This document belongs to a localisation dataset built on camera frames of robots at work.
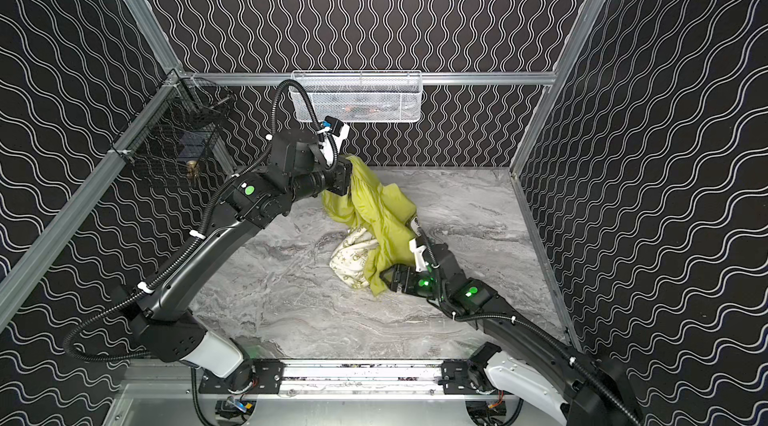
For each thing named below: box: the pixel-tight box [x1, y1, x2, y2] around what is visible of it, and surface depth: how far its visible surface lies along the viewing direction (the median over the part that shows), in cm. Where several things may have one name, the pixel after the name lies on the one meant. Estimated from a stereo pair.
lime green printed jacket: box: [322, 154, 416, 296], surface depth 77 cm
